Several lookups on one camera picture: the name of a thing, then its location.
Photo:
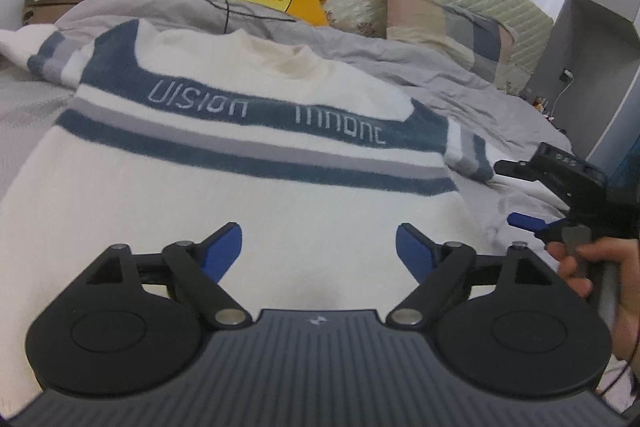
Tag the cardboard box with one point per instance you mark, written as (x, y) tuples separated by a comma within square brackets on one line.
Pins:
[(45, 9)]

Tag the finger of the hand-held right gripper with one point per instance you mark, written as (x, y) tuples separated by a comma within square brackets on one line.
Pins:
[(527, 222), (515, 169)]

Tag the plaid pillow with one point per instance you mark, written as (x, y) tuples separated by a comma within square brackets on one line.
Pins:
[(450, 32)]

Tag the grey bedside cabinet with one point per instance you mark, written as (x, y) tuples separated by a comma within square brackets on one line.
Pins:
[(590, 57)]

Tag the person's right hand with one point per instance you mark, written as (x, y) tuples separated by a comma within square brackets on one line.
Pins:
[(625, 282)]

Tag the white blue-striped sweater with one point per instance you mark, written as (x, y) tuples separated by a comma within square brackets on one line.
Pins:
[(200, 207)]

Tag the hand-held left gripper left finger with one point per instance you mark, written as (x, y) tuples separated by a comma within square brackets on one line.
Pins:
[(227, 252)]

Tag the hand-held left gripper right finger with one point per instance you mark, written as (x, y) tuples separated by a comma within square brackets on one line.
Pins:
[(412, 252)]

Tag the small colourful items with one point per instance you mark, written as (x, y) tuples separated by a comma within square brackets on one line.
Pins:
[(539, 104)]

